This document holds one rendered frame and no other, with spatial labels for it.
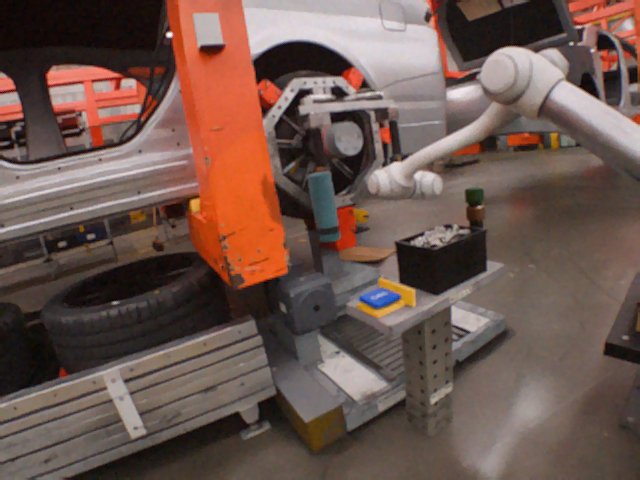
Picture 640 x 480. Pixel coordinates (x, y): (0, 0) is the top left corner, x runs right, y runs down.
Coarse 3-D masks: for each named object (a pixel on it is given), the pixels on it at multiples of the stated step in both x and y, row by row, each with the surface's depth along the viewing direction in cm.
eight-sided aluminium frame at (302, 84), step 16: (304, 80) 128; (320, 80) 131; (336, 80) 134; (288, 96) 126; (272, 112) 124; (368, 112) 144; (272, 128) 124; (368, 128) 150; (272, 144) 126; (368, 144) 152; (272, 160) 126; (368, 160) 154; (368, 176) 149; (288, 192) 132; (304, 192) 135; (352, 192) 150
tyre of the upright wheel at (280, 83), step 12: (300, 72) 135; (312, 72) 138; (276, 84) 131; (264, 108) 130; (360, 120) 153; (348, 192) 155; (288, 204) 141; (288, 216) 153; (300, 216) 145; (312, 216) 147
